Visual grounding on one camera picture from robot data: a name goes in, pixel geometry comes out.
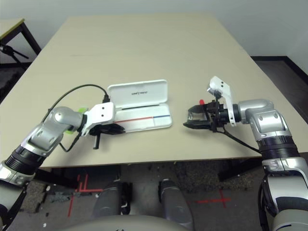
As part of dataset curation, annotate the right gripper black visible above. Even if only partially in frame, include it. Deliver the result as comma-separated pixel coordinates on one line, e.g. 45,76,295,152
182,98,230,133

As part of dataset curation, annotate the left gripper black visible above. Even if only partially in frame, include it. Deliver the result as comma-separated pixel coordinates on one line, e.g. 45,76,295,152
89,123,126,150

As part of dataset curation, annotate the white plastic pencil case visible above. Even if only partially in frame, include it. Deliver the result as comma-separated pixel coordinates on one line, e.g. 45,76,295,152
107,79,174,133

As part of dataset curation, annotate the green ruler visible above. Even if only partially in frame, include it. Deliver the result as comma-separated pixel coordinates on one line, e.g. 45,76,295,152
66,107,89,135

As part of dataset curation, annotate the grey left robot leg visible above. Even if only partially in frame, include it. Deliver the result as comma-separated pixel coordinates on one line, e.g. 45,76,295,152
92,180,124,222

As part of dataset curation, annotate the grey robot leg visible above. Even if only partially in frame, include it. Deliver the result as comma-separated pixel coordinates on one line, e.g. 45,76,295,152
92,180,124,222
158,177,193,230

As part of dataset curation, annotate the black table base bar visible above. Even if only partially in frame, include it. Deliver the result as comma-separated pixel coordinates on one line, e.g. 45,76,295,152
33,166,80,188

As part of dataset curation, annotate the grey right robot leg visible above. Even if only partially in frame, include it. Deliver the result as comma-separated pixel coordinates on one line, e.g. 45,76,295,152
158,177,193,230

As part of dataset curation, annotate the grey foam scrap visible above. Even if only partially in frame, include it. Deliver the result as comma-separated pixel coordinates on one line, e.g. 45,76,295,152
49,191,73,203

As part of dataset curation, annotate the grey robot torso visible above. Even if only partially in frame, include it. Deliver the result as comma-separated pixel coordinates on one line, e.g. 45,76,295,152
90,214,184,231

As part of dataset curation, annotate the black tripod stand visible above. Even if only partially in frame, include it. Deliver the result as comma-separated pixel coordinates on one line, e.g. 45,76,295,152
0,44,30,71

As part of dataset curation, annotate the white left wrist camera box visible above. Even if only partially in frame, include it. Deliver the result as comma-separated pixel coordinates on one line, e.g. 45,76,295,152
81,102,115,137

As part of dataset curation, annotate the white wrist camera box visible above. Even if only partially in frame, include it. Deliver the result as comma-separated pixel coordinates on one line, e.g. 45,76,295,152
206,76,239,127
81,102,115,137

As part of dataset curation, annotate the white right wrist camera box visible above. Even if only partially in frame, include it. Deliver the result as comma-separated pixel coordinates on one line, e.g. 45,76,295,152
206,76,239,127

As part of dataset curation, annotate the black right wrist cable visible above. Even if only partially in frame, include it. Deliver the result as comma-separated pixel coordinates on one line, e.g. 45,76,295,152
215,128,263,154

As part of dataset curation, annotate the thin black left gripper cable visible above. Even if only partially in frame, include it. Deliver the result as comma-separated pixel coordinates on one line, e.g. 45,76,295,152
59,133,82,153

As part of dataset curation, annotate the black left wrist camera cable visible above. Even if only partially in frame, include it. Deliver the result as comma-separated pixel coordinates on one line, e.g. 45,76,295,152
42,84,112,121

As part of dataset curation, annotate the side table with black frame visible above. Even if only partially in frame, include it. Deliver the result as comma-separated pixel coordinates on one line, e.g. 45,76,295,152
0,18,42,64

